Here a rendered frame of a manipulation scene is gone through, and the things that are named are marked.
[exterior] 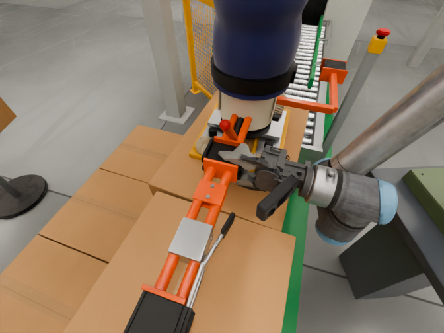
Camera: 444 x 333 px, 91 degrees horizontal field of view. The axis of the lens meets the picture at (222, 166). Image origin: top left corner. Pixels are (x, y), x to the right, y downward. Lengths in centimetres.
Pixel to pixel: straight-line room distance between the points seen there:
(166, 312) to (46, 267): 86
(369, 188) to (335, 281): 119
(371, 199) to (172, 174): 51
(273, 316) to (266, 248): 14
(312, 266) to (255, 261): 110
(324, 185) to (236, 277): 28
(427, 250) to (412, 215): 13
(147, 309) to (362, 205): 43
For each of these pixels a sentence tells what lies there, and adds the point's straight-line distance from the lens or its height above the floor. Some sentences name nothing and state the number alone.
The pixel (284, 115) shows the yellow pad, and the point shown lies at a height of 97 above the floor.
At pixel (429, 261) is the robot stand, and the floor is 75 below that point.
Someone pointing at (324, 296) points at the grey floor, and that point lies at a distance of 161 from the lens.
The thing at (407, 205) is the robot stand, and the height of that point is 75.
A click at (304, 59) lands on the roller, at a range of 246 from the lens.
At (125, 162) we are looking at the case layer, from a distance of 135.
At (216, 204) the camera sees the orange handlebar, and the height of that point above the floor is 109.
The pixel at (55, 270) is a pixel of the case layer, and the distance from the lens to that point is 117.
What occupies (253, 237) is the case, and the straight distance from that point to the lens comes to 58.
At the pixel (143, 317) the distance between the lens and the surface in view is 40.
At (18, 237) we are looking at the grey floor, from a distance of 213.
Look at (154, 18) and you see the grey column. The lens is 206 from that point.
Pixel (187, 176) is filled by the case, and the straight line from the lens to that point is 67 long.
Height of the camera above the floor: 148
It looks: 50 degrees down
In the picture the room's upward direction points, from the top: straight up
